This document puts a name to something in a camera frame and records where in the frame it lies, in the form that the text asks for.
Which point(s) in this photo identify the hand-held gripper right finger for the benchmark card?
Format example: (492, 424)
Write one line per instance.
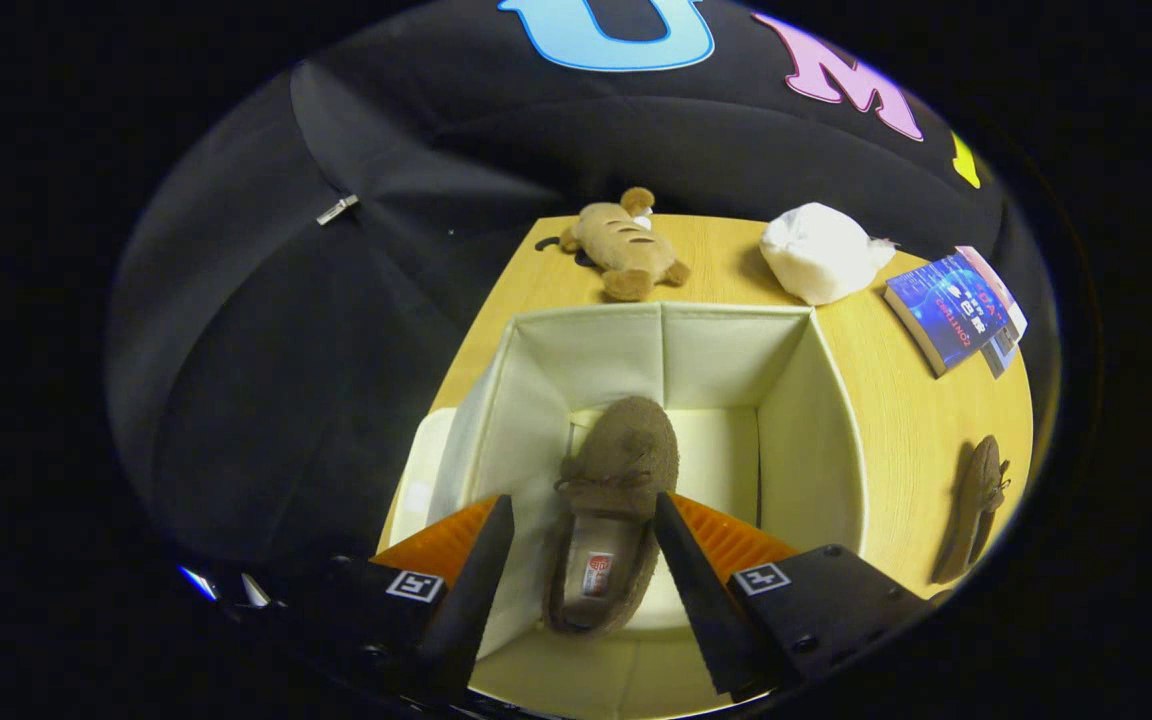
(706, 610)

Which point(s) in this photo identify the white plush toy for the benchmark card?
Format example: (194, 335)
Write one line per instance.
(816, 255)

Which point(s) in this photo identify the metal clip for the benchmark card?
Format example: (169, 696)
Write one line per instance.
(336, 209)

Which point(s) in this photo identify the blue book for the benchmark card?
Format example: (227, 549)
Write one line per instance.
(946, 310)

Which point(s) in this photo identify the black backdrop cloth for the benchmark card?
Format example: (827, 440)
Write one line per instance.
(286, 350)

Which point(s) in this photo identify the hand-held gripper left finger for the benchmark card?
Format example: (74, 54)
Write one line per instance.
(476, 600)

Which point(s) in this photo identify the pink book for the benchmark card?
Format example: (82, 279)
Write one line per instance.
(1001, 290)

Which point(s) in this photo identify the grey fabric storage box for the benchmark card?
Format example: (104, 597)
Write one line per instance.
(716, 350)

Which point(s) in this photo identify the grey book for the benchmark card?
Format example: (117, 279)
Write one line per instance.
(1002, 352)

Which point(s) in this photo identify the brown plush toy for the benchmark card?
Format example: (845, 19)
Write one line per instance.
(626, 250)

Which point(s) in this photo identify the brown suede shoe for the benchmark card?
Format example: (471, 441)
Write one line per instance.
(626, 450)
(976, 490)

